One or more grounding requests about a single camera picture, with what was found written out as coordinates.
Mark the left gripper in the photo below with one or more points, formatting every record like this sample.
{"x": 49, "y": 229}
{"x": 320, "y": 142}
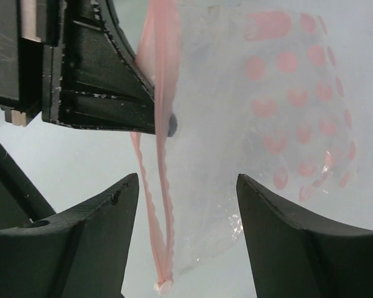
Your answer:
{"x": 70, "y": 62}

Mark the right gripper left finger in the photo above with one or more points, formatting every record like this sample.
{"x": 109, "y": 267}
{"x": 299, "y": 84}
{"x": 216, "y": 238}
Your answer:
{"x": 80, "y": 252}

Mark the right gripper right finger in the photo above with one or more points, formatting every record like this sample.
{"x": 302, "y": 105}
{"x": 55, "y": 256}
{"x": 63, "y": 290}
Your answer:
{"x": 295, "y": 252}

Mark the clear pink-dotted zip bag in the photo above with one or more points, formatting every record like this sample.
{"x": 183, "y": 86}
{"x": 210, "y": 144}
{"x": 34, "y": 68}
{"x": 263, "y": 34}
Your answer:
{"x": 237, "y": 89}

